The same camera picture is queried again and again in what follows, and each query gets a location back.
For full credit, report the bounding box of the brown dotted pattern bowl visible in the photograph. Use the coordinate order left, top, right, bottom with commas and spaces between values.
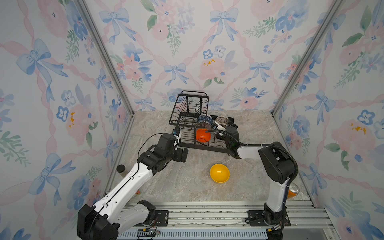
215, 115, 229, 127

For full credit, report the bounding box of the orange plastic bowl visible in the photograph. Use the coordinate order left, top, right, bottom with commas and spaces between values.
195, 129, 211, 143

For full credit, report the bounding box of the blue triangle pattern bowl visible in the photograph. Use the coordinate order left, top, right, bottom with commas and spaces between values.
197, 114, 214, 126

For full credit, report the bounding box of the pink striped bowl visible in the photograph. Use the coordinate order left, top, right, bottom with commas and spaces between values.
202, 122, 213, 130

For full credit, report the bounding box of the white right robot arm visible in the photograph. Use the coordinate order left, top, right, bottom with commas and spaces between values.
218, 126, 299, 231

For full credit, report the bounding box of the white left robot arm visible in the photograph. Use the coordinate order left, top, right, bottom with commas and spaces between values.
77, 130, 188, 240

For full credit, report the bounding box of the yellow plastic bowl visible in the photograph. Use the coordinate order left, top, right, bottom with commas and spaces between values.
210, 164, 230, 184

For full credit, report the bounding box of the small dark spice jar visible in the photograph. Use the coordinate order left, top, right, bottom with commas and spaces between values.
116, 165, 126, 174

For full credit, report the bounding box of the orange soda can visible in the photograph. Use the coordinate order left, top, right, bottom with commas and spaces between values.
287, 183, 300, 199

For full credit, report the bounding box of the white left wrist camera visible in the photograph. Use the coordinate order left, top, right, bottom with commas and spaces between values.
172, 126, 182, 149

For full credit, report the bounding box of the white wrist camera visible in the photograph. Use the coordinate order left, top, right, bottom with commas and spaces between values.
212, 122, 226, 132
172, 126, 182, 149

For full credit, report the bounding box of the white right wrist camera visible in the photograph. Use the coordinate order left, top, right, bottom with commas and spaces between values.
212, 122, 226, 132

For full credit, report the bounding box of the black corrugated cable conduit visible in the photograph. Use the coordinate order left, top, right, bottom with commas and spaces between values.
204, 128, 299, 190

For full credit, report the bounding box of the black wire dish rack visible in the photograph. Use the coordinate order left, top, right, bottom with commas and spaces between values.
168, 91, 235, 156

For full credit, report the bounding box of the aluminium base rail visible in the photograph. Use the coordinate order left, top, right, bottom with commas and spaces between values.
116, 200, 334, 240

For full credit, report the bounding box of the aluminium frame post left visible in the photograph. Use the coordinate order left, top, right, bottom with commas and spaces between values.
74, 0, 134, 117

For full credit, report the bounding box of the aluminium frame post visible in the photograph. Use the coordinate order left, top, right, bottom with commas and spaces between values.
74, 0, 134, 117
272, 0, 344, 117

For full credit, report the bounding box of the aluminium frame post right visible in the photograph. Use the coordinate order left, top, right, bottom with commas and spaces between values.
272, 0, 344, 117

